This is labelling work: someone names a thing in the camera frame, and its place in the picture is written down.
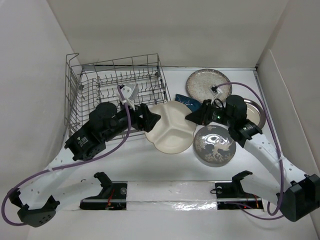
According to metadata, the silver metal plate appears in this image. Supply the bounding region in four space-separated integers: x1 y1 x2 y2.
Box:
244 98 266 129

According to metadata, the grey tree pattern plate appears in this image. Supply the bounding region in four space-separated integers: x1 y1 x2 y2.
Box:
193 125 237 167

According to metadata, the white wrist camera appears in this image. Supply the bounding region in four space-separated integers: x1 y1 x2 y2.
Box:
210 85 225 103
117 84 139 111

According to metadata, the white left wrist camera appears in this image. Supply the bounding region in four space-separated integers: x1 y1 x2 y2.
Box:
117 84 139 111

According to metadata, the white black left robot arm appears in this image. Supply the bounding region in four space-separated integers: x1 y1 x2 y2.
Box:
9 102 161 228

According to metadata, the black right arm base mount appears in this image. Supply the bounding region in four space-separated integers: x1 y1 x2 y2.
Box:
210 170 264 210

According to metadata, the cream divided plate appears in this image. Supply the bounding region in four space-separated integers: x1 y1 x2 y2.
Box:
145 100 196 154

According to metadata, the speckled beige round plate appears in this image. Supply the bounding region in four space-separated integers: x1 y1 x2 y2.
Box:
185 68 230 103

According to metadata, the blue shell shaped dish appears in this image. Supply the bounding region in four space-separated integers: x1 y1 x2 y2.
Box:
175 94 202 112

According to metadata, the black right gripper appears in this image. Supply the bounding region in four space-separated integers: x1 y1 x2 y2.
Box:
184 99 234 127

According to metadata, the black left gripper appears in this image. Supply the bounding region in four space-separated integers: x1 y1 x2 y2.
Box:
103 99 160 142

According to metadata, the silver metal rail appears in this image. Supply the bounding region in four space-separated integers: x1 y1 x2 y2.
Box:
80 195 262 208

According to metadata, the grey wire dish rack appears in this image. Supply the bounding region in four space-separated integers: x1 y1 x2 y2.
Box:
64 53 171 137

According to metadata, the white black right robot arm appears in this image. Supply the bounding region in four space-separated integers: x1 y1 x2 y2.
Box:
185 95 320 222

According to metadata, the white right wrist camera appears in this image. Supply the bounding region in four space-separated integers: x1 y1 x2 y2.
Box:
210 85 225 103

